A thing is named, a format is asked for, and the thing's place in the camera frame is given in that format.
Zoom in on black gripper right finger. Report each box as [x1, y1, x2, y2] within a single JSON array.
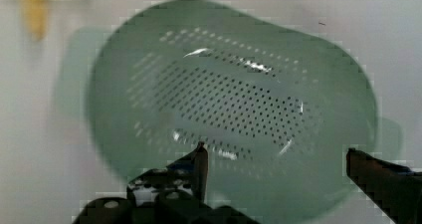
[[346, 148, 422, 224]]

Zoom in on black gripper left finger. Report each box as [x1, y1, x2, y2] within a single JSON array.
[[126, 141, 208, 203]]

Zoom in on green plastic strainer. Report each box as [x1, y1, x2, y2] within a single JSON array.
[[55, 0, 399, 224]]

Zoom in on peeled toy banana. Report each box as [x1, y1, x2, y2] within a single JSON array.
[[19, 0, 48, 41]]

